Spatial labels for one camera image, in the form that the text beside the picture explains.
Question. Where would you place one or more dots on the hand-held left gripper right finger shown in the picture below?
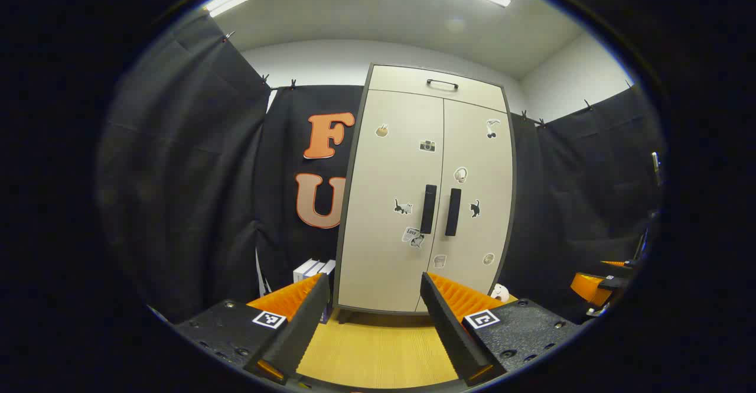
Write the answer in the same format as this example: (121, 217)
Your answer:
(452, 334)

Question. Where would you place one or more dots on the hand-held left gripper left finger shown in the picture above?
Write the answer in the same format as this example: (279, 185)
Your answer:
(301, 328)

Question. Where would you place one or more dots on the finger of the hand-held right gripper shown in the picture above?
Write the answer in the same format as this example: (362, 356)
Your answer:
(614, 263)
(585, 286)

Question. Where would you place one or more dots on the beige cabinet door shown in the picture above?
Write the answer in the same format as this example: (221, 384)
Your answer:
(481, 239)
(384, 168)

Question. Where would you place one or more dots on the beige double-door shoe cabinet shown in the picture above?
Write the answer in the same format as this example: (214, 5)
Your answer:
(401, 81)

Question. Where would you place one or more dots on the white book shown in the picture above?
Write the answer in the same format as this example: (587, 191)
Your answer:
(302, 270)

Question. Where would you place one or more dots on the white smiling plush toy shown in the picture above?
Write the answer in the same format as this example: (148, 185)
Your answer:
(500, 292)

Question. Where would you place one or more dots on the grey-blue book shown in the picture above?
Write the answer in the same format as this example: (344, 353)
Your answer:
(318, 266)

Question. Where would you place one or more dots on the dark navy book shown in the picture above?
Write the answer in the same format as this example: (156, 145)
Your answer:
(331, 266)

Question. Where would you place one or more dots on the black backdrop cloth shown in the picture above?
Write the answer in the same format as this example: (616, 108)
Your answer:
(195, 174)

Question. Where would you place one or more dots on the small ceiling light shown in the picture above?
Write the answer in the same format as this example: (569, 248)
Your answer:
(225, 1)

